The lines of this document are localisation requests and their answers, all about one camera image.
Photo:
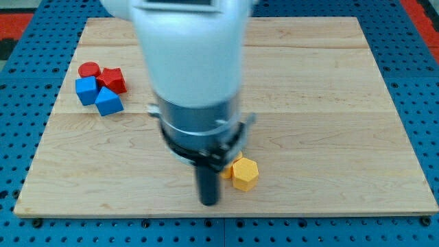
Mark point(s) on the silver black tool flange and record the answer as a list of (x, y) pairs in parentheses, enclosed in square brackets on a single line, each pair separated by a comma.
[(212, 135)]

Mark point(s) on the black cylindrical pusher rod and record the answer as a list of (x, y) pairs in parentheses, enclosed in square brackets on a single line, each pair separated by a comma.
[(208, 185)]

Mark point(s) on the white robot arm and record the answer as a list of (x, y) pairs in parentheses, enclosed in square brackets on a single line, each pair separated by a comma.
[(193, 51)]

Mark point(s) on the yellow block behind hexagon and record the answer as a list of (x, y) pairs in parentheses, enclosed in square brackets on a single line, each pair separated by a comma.
[(226, 173)]

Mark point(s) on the blue triangular block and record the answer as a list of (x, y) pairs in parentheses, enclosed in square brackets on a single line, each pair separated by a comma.
[(108, 102)]

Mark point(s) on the red angular block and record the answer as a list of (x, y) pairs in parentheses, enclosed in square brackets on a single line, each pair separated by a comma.
[(112, 79)]

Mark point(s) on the wooden board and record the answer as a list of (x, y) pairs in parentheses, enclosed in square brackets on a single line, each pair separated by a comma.
[(327, 139)]

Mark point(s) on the blue cube block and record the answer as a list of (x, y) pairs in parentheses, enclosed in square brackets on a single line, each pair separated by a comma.
[(87, 90)]

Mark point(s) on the red cylinder block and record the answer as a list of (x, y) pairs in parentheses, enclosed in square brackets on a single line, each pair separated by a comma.
[(88, 69)]

